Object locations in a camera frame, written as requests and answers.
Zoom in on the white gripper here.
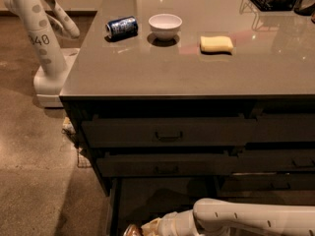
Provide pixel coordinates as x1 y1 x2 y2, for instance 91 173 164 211
141 209 230 236

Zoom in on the orange soda can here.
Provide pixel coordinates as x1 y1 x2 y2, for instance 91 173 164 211
123 224 144 236

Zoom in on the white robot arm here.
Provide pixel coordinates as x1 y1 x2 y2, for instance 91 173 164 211
141 198 315 236

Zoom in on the open bottom drawer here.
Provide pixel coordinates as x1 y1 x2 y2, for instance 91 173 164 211
105 176 219 236

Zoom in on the middle left drawer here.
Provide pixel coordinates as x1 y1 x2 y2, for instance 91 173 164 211
95 153 237 177

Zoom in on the top left drawer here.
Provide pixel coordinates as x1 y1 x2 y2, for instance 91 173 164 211
82 117 257 148

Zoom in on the middle right drawer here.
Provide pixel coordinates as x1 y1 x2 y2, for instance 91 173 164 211
233 149 315 173

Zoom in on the bottom right drawer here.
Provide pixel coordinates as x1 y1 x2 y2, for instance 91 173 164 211
216 173 315 192

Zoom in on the dark drawer cabinet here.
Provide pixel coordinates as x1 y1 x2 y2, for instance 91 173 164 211
58 0 315 236

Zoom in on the top right drawer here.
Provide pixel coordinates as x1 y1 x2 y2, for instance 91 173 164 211
252 114 315 143

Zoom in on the blue soda can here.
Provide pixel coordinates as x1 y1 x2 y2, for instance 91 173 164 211
105 16 138 39

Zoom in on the yellow sponge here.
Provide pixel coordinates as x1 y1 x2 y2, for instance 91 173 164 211
200 36 233 53

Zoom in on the white bowl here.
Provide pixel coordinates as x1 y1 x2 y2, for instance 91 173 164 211
149 14 182 41

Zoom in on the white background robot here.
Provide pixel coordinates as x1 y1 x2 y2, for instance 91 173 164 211
4 0 80 108

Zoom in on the dark object at corner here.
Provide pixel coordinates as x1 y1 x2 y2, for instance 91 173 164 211
293 0 315 16

